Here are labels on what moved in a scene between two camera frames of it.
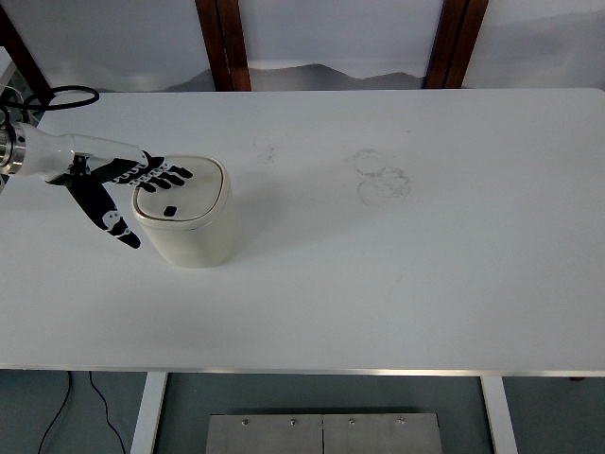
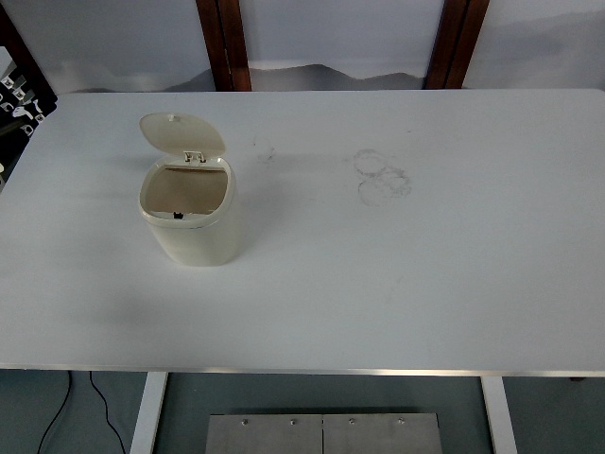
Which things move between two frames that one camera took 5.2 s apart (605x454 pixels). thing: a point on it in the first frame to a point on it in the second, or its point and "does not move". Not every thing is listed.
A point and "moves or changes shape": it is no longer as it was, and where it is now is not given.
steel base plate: [382, 433] does not move
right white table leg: [500, 415] does not move
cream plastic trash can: [189, 225] moves or changes shape
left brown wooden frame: [225, 42] does not move
